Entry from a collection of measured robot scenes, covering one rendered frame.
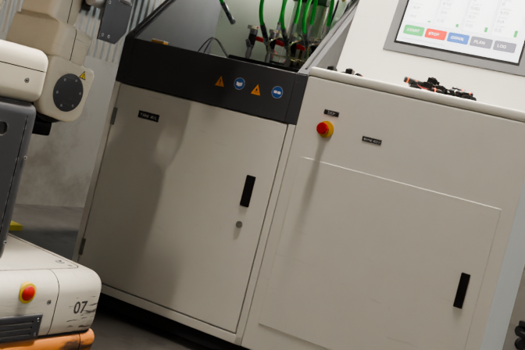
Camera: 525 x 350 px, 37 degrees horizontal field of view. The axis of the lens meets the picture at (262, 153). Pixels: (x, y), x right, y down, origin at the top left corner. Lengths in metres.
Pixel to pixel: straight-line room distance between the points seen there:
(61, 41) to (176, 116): 0.64
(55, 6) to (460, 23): 1.28
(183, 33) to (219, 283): 1.01
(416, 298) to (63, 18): 1.26
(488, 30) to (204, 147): 0.99
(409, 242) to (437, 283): 0.14
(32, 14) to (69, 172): 2.61
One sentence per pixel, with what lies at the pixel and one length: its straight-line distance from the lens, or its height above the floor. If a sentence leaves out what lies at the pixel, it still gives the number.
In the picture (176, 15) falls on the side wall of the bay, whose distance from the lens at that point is 2.96.
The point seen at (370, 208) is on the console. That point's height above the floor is 0.60.
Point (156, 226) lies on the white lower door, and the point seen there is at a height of 0.35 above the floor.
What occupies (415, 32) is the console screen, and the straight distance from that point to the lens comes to 2.65.
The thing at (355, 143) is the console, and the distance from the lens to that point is 2.37.
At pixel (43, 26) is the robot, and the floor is 0.88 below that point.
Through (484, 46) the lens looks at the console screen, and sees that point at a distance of 2.59.
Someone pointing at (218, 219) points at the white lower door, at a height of 0.44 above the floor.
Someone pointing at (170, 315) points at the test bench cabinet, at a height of 0.08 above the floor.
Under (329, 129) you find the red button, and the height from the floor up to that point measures 0.80.
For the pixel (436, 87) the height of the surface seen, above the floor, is 1.00.
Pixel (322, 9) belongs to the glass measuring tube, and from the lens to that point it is 3.02.
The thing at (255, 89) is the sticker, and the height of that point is 0.87.
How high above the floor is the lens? 0.78
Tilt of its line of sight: 2 degrees down
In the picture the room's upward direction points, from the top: 14 degrees clockwise
